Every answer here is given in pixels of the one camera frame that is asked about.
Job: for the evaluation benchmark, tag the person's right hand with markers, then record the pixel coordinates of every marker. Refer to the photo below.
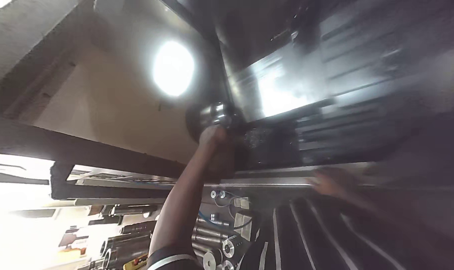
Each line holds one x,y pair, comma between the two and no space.
332,180

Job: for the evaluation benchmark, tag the person's left hand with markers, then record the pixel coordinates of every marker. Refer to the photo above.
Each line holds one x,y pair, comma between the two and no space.
212,135

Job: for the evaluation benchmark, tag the person's right fingers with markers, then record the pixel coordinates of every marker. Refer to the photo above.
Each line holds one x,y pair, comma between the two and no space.
314,181

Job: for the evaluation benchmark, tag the person's right forearm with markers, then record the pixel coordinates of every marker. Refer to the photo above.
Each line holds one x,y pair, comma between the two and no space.
373,205

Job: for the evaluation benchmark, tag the person's left forearm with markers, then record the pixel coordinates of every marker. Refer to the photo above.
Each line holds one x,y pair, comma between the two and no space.
182,202

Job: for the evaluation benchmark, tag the cream paper piece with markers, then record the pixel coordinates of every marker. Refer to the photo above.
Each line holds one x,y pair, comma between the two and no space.
243,225
244,203

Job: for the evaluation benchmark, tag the pile of metal cylinders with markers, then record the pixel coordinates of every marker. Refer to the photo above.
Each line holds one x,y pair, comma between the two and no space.
212,236

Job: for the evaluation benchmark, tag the shiny metal cylindrical part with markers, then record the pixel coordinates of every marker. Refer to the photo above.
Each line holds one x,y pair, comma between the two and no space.
216,112

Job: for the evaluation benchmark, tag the dark round machine chuck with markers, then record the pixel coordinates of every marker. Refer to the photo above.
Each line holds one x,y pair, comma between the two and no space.
193,122

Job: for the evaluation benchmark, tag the bright white oval lamp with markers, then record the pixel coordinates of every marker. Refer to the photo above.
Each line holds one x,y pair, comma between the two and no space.
173,68

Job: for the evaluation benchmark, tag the pile of dark machine parts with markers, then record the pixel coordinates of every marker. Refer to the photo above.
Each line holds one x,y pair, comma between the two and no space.
131,240

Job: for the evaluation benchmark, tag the yellow tool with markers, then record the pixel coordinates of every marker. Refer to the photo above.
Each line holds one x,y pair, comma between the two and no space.
135,263

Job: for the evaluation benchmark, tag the large metal machine enclosure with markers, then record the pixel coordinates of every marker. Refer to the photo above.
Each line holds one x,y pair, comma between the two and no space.
129,108

